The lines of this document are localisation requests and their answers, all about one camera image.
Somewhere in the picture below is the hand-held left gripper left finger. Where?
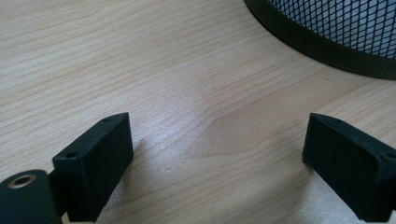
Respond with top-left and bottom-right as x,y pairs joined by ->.
51,112 -> 135,224

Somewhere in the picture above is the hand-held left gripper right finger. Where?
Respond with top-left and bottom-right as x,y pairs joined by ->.
302,112 -> 396,224

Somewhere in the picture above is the black mesh wire basket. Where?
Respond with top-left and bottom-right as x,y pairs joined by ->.
243,0 -> 396,81

